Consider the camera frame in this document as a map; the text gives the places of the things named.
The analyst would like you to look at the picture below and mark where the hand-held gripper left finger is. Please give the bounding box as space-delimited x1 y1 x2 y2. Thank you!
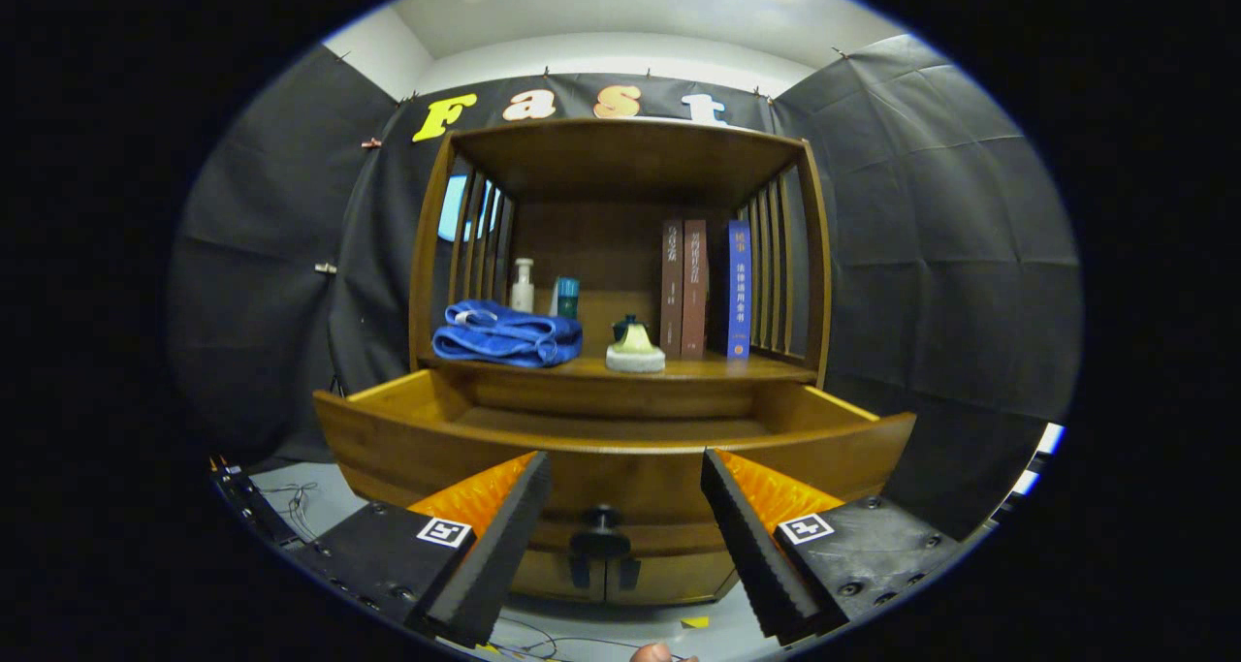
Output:
291 451 554 648

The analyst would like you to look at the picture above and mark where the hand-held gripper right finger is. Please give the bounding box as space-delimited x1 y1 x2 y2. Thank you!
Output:
700 448 971 646

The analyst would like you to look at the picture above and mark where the wooden drawer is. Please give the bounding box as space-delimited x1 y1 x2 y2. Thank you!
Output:
312 368 917 558

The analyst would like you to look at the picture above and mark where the pale green soap with dish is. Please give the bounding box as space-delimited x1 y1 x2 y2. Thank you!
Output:
605 323 667 374

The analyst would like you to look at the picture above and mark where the wooden cabinet door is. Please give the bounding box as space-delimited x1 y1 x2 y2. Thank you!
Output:
509 546 607 605
606 551 743 605

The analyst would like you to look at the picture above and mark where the wooden countertop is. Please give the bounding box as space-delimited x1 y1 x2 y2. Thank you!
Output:
422 347 815 384

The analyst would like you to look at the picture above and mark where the wooden cabinet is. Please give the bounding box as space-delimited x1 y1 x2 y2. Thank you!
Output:
407 117 833 607

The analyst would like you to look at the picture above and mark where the blue folded towel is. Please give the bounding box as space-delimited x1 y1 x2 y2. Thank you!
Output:
431 299 585 369

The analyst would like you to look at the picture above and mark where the black power strip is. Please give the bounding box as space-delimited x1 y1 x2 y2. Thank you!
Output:
211 458 297 550

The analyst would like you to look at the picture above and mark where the blue book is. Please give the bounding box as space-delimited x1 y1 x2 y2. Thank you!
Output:
725 219 753 360

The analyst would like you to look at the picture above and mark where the reddish brown book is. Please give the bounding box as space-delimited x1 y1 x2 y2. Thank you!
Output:
682 219 710 359

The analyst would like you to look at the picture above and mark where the dark brown book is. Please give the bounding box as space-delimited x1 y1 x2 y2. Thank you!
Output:
660 219 685 358

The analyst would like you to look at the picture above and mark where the black backdrop cloth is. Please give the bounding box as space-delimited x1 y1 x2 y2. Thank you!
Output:
165 34 1082 537

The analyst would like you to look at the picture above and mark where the black floor cable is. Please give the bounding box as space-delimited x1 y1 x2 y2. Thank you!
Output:
485 615 699 662
260 481 321 539

